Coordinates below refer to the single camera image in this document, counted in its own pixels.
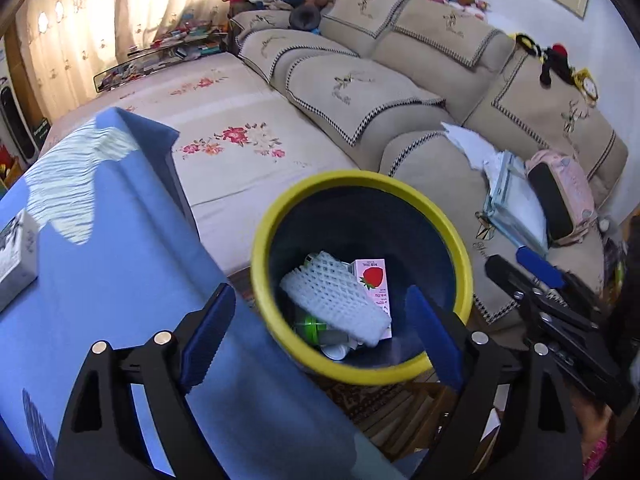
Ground cluttered shelf of books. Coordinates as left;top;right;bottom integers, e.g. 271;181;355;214
93;30;236;94

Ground white printed box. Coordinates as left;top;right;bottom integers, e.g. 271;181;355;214
0;210;40;312

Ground white foam net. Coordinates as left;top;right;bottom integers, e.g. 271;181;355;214
279;252;394;347

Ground yellow black plush toy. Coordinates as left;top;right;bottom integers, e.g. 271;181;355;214
509;32;600;107

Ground brown patterned carpet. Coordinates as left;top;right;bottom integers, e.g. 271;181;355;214
230;270;501;452

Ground beige embroidered sofa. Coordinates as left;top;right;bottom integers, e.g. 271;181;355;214
229;0;630;334

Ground dark grey neck pillow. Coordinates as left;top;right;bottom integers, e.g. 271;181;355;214
290;4;321;32

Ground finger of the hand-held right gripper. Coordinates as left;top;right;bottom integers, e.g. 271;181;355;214
515;245;597;311
484;254;552;312

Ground pink bag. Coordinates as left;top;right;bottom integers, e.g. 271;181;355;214
524;149;599;247

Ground yellow rimmed dark bin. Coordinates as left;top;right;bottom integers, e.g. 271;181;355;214
250;170;475;387

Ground beige embroidered curtain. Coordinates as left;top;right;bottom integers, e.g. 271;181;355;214
15;0;251;112

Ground green plastic container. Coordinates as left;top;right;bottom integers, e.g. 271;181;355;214
294;310;332;347

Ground pile of books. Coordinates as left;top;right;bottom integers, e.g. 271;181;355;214
127;10;231;69

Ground pink strawberry milk carton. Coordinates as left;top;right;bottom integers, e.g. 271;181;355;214
348;258;393;341

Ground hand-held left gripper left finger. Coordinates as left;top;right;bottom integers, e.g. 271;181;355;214
57;282;237;480

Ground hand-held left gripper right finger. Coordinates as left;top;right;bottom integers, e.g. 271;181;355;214
405;284;584;480

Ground white paper sheets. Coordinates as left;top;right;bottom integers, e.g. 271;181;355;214
441;122;502;182

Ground blue tablecloth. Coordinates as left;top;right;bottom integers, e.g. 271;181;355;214
0;107;401;480

